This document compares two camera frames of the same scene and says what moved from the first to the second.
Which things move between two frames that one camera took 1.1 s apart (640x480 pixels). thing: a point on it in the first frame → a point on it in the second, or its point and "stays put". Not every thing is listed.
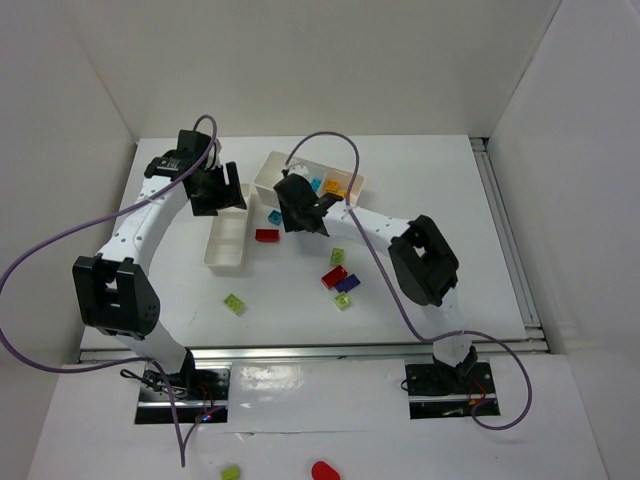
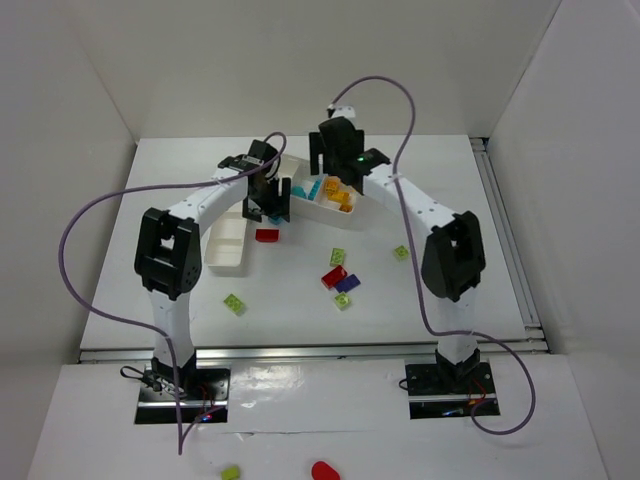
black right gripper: x=297 y=209 → x=325 y=145
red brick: x=267 y=235 stays put
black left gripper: x=220 y=190 → x=267 y=198
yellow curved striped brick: x=332 y=186 stays put
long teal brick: x=315 y=184 stays put
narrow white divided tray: x=226 y=246 stays put
